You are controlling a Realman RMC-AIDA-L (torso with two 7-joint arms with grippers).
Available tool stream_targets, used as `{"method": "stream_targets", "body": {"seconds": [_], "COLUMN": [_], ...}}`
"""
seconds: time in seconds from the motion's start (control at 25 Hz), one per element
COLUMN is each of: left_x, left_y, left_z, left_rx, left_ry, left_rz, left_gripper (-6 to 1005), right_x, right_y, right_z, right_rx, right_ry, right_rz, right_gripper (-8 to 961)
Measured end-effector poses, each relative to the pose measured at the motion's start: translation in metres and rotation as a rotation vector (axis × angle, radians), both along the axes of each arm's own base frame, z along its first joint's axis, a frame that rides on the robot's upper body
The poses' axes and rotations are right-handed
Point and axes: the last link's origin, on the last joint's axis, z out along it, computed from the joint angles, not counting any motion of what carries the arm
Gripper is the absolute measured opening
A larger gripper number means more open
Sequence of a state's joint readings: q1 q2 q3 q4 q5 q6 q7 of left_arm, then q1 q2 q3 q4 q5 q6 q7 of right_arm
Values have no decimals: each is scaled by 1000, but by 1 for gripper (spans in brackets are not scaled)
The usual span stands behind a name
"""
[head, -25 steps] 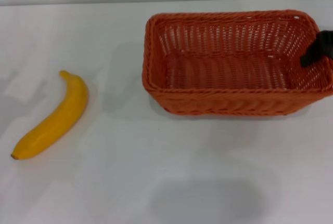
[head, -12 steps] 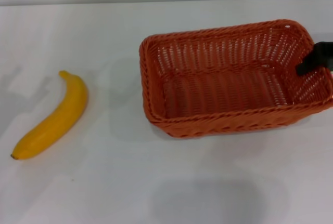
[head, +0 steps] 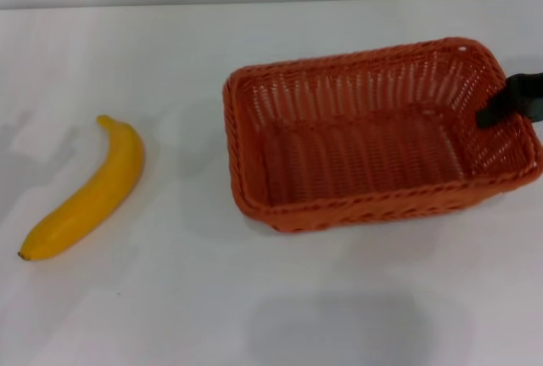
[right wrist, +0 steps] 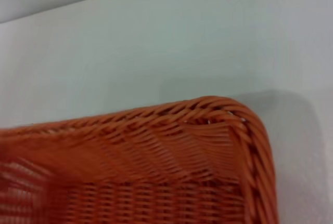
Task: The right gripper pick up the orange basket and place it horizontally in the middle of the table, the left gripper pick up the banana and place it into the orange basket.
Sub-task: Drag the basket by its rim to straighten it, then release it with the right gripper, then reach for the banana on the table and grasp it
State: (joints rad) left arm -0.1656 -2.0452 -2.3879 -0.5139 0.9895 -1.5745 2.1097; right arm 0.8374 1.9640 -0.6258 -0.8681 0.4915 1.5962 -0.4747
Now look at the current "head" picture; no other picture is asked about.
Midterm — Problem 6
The yellow banana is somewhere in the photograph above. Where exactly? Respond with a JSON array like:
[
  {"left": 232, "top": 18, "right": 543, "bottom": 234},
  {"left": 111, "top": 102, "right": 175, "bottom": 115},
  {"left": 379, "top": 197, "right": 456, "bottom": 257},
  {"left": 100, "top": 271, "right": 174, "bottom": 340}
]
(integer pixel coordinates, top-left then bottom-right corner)
[{"left": 17, "top": 115, "right": 146, "bottom": 262}]

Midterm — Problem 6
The orange woven plastic basket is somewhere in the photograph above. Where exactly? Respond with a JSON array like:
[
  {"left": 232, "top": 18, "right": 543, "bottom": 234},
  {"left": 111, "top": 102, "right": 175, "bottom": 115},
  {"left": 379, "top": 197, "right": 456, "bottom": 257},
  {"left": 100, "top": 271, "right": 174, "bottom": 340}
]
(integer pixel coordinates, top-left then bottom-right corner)
[{"left": 222, "top": 36, "right": 542, "bottom": 234}]

